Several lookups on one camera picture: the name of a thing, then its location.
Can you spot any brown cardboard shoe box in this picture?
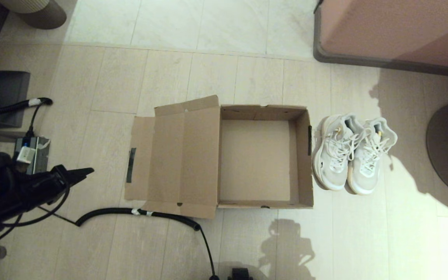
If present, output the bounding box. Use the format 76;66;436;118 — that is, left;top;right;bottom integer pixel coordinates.
124;95;314;219

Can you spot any white sneaker with black logo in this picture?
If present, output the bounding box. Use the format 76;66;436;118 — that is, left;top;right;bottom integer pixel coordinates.
313;114;364;191

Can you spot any white lace-up sneaker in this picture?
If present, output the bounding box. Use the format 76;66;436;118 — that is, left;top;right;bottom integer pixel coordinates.
346;117;398;195

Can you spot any grey and black robot base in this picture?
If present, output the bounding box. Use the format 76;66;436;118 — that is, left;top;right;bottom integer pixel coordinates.
228;268;254;280

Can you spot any dark grey box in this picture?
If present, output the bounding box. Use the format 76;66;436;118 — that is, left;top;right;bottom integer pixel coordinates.
0;70;31;129

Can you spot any grey metal power inverter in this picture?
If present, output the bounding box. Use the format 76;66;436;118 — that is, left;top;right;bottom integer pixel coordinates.
13;136;50;175

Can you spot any beige round ribbed stool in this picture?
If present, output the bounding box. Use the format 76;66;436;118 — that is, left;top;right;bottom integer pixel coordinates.
0;0;67;30

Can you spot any pink sofa with grey base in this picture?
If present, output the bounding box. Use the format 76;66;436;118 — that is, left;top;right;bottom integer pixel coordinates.
313;0;448;80

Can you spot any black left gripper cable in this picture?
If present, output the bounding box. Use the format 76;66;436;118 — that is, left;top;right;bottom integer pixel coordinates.
0;186;71;251

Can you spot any black coiled cable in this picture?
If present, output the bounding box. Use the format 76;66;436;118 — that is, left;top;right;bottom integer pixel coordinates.
37;205;219;280

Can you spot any black corrugated power cable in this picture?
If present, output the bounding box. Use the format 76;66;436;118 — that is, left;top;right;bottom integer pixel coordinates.
0;97;53;137

